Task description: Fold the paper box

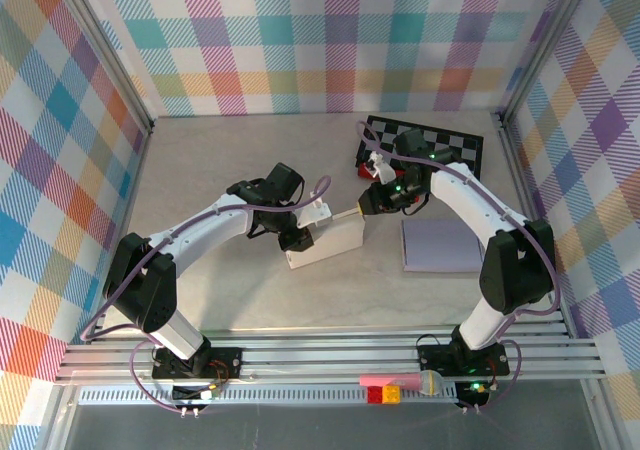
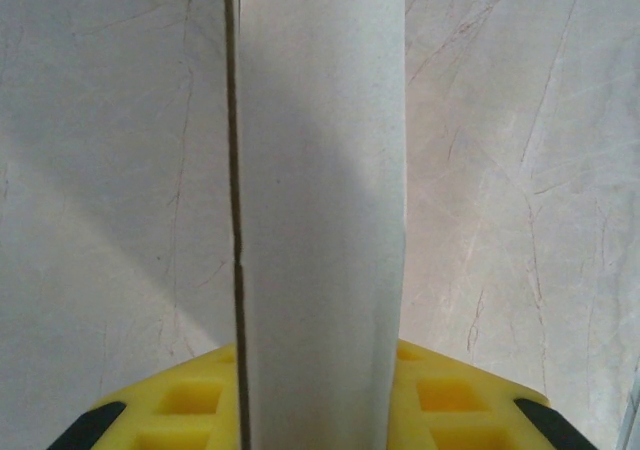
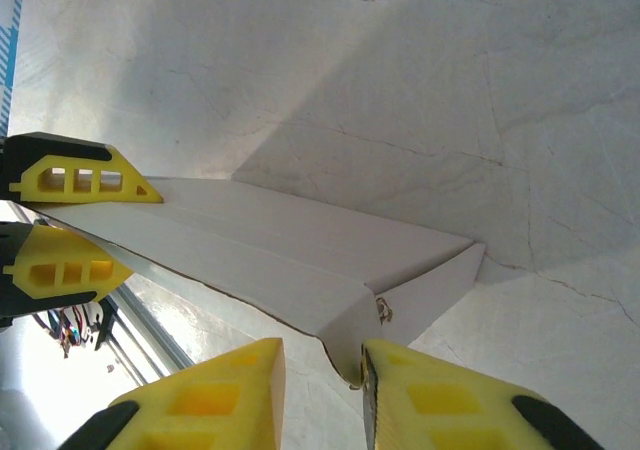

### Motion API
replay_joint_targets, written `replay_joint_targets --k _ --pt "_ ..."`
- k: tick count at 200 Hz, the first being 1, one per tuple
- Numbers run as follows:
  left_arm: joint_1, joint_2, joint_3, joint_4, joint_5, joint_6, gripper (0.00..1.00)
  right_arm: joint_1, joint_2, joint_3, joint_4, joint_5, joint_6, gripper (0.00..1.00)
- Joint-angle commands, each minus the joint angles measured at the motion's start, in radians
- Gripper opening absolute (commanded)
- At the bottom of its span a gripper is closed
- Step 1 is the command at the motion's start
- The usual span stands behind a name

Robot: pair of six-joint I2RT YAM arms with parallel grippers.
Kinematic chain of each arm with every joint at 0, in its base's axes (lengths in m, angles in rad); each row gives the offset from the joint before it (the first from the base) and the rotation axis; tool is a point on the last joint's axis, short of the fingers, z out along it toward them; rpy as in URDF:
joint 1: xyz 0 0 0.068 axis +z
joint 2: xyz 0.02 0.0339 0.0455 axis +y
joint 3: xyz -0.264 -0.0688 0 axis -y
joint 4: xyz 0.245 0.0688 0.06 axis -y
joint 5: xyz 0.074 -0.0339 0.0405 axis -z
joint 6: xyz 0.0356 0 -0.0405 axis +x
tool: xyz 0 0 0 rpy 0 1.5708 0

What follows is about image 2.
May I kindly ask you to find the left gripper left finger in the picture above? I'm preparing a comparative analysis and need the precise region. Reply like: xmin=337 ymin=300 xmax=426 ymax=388
xmin=52 ymin=342 xmax=244 ymax=450

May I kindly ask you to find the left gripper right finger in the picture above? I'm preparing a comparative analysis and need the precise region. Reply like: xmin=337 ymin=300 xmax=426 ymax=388
xmin=387 ymin=338 xmax=584 ymax=450

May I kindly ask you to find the grey white paper box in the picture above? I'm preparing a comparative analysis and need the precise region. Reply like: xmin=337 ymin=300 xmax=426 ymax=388
xmin=219 ymin=0 xmax=407 ymax=450

